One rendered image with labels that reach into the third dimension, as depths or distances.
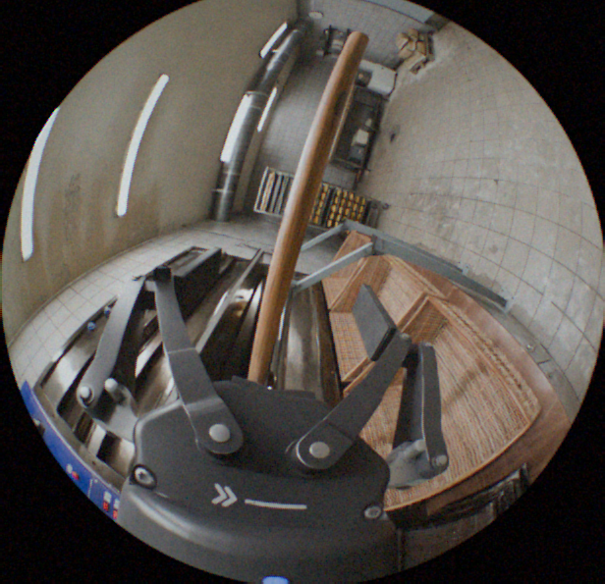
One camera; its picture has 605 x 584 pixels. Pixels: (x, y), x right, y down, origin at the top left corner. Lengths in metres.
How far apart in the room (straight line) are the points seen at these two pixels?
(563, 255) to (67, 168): 2.62
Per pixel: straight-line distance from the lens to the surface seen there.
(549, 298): 1.24
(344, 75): 0.29
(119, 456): 0.74
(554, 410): 0.63
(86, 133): 1.58
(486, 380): 0.68
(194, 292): 0.15
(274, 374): 0.35
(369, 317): 0.16
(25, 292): 1.49
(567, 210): 1.38
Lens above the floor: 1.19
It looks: 7 degrees down
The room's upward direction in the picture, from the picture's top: 76 degrees counter-clockwise
